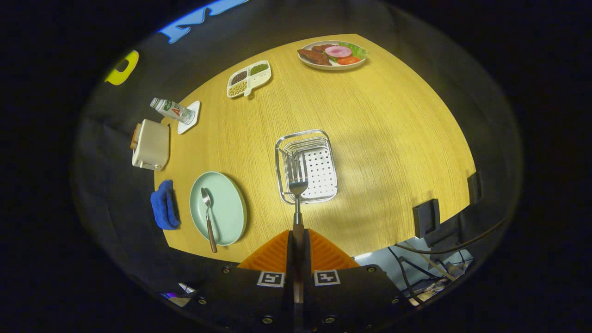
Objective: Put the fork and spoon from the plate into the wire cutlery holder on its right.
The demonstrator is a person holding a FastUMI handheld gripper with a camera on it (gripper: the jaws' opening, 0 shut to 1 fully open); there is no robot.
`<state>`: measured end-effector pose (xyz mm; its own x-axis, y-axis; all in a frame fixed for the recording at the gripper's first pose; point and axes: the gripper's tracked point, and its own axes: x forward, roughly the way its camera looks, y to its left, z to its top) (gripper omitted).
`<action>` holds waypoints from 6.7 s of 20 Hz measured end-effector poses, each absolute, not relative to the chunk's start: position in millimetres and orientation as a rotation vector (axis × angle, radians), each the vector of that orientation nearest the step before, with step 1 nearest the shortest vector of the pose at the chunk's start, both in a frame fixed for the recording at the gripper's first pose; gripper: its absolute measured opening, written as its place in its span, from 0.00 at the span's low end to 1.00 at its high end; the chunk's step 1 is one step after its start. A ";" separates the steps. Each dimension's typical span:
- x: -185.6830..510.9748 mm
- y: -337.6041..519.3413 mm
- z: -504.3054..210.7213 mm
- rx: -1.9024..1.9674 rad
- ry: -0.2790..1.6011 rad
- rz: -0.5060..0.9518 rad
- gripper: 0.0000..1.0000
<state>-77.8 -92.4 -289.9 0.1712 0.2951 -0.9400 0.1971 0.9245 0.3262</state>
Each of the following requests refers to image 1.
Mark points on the pale green plate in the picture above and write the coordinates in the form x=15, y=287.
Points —
x=229, y=208

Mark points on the white divided dish with beans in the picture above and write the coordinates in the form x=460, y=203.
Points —
x=252, y=78

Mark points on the white plate with food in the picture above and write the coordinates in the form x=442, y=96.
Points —
x=323, y=65

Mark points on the red tomato slice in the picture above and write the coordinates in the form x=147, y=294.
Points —
x=351, y=60

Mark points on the white toaster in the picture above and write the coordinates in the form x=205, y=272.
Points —
x=151, y=145

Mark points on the toast slice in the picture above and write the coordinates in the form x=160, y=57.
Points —
x=135, y=136

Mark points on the small bottle green red label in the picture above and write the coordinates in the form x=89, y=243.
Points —
x=173, y=110

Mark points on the white square coaster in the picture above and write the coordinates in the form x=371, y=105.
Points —
x=194, y=111

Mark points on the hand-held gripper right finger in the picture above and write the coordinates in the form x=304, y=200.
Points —
x=308, y=277

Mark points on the black table clamp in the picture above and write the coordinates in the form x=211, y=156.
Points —
x=475, y=187
x=426, y=218

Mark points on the brown meat piece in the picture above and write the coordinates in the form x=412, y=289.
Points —
x=314, y=56

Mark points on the pink ham slice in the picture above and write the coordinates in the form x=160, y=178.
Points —
x=338, y=51

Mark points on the green lettuce leaf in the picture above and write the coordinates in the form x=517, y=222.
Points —
x=360, y=50

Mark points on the blue folded cloth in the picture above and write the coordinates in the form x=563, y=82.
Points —
x=163, y=208

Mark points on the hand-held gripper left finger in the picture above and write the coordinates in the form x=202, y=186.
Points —
x=289, y=277

